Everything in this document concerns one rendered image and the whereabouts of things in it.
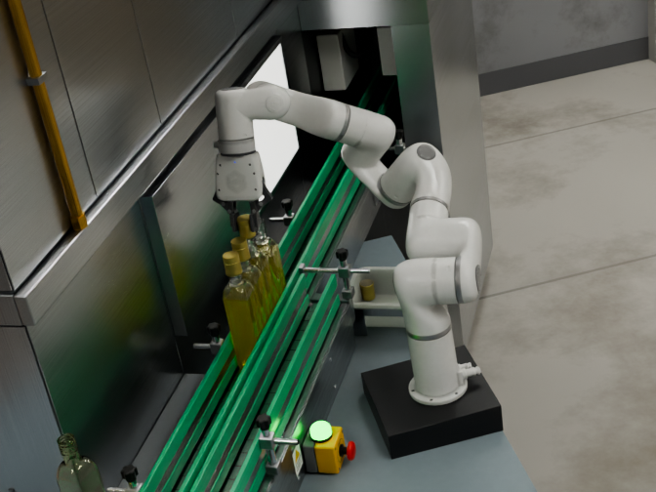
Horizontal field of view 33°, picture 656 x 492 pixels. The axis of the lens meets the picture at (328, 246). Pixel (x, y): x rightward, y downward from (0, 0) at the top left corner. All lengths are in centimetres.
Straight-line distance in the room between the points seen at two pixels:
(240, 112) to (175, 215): 25
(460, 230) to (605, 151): 292
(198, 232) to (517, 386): 158
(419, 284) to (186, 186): 55
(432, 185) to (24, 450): 99
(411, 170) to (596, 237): 218
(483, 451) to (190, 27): 112
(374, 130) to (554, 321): 176
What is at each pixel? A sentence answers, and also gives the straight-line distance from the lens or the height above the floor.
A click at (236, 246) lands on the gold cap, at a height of 116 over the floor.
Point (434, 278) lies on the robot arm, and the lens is 224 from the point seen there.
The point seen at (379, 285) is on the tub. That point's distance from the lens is 283.
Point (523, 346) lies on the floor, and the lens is 393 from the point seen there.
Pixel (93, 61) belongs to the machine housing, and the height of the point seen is 162.
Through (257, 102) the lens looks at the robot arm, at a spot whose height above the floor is 143.
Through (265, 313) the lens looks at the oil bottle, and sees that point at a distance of 246.
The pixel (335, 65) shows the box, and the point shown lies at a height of 108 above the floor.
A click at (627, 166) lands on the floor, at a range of 505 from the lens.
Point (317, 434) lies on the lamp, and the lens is 231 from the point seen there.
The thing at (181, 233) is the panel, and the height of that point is 119.
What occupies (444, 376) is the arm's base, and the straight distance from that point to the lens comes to 237.
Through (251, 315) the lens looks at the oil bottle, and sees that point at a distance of 238.
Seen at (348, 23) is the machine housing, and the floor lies 125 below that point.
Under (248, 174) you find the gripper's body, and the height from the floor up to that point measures 129.
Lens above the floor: 229
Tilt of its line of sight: 29 degrees down
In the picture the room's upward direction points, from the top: 10 degrees counter-clockwise
